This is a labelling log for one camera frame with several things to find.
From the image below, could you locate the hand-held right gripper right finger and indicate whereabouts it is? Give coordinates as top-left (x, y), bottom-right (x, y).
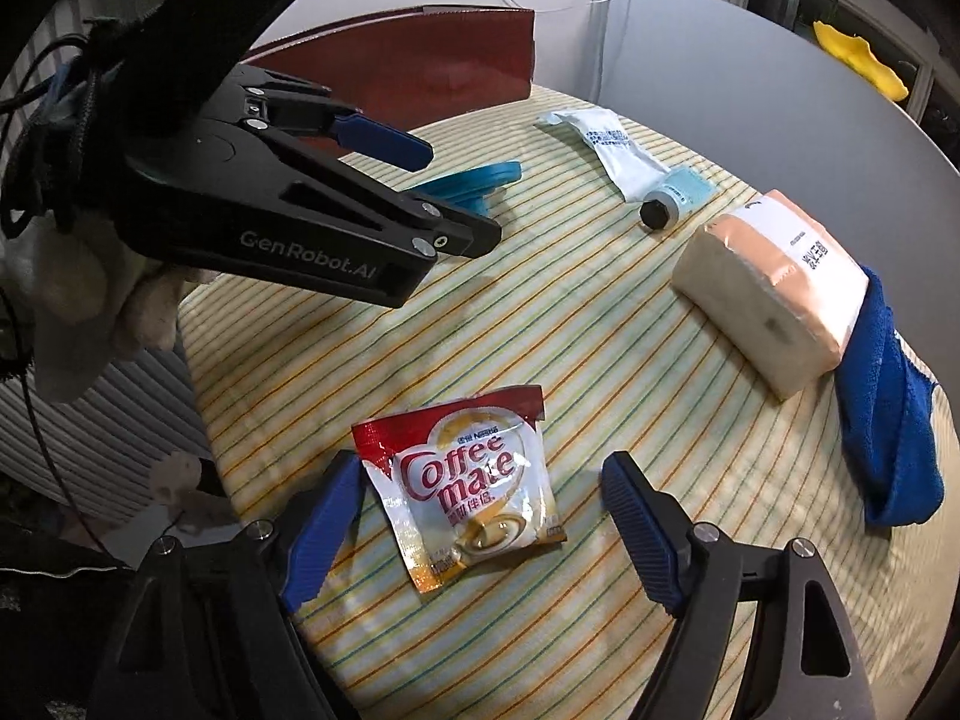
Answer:
top-left (600, 451), bottom-right (878, 720)

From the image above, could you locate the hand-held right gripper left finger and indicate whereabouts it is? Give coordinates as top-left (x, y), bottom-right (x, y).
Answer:
top-left (86, 450), bottom-right (368, 720)

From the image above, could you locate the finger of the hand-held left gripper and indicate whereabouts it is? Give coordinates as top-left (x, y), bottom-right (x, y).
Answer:
top-left (238, 64), bottom-right (434, 172)
top-left (247, 127), bottom-right (502, 257)

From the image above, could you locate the red and white creamer packet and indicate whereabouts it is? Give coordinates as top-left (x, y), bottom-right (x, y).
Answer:
top-left (351, 384), bottom-right (567, 595)

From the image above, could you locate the person's left hand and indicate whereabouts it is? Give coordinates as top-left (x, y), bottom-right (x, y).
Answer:
top-left (0, 217), bottom-right (185, 402)

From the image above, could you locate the blue plastic lid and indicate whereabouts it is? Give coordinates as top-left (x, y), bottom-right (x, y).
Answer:
top-left (405, 159), bottom-right (524, 217)

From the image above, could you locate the red-brown board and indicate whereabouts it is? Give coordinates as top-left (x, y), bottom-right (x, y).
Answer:
top-left (240, 6), bottom-right (537, 143)

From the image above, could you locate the white crumpled paper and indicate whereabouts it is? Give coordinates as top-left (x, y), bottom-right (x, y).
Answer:
top-left (148, 452), bottom-right (235, 535)

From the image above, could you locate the white tube with black cap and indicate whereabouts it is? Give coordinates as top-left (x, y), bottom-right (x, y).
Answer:
top-left (534, 109), bottom-right (695, 232)

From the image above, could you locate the white ribbed panel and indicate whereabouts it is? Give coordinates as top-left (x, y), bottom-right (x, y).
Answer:
top-left (0, 349), bottom-right (218, 522)

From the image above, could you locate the blue towel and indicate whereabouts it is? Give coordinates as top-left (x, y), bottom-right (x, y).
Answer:
top-left (834, 264), bottom-right (946, 528)

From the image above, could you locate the wrapped tissue pack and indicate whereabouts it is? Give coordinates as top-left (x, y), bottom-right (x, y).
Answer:
top-left (670, 190), bottom-right (871, 400)

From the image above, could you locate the yellow cloth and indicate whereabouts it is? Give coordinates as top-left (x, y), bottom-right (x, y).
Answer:
top-left (812, 20), bottom-right (910, 101)

